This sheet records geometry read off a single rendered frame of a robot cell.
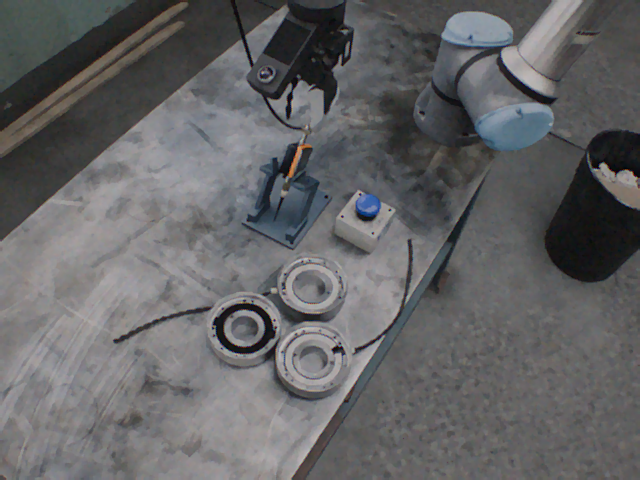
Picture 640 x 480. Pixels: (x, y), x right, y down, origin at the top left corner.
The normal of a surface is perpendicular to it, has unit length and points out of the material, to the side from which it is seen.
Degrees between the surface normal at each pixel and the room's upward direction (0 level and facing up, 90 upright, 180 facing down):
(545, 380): 0
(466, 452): 0
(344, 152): 0
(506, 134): 97
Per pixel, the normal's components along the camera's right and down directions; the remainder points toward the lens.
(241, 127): 0.07, -0.58
